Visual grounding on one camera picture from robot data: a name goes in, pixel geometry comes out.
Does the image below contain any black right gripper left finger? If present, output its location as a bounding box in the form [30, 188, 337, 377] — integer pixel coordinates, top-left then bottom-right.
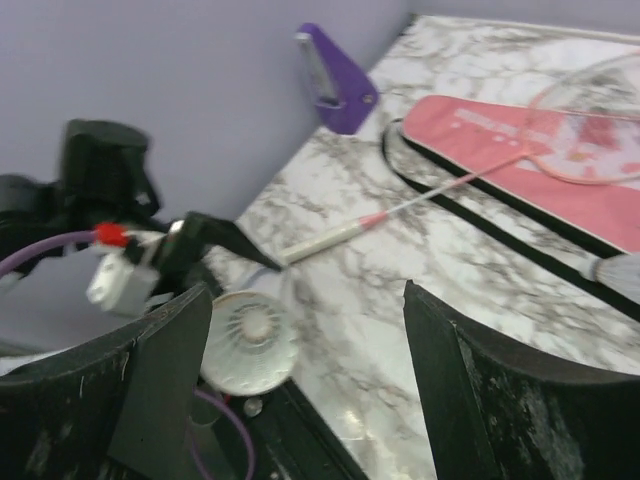
[1, 284, 212, 479]

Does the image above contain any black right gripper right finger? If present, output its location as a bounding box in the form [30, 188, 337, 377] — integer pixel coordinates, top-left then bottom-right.
[403, 282, 639, 480]

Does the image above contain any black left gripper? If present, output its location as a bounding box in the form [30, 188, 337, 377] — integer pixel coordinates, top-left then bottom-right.
[124, 212, 283, 316]

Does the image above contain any grey shuttlecock tube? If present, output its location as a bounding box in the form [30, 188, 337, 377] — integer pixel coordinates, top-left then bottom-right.
[200, 291, 299, 397]

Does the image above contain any white plastic shuttlecock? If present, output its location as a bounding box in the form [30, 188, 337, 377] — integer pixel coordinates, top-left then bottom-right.
[223, 302, 283, 355]

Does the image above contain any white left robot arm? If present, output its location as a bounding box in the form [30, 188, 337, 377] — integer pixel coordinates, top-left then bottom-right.
[1, 119, 282, 318]

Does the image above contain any pink left badminton racket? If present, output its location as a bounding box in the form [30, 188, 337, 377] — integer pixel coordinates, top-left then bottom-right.
[281, 53, 639, 264]

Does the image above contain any purple metronome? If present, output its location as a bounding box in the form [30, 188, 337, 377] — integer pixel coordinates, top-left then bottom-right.
[294, 23, 379, 135]

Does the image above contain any pink racket cover bag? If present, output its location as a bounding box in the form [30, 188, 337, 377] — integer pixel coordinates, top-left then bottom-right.
[401, 95, 639, 255]

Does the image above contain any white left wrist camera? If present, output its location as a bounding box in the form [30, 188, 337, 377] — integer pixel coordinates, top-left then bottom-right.
[86, 222, 164, 318]

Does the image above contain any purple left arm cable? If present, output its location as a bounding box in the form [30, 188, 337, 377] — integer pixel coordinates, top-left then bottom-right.
[0, 229, 101, 281]

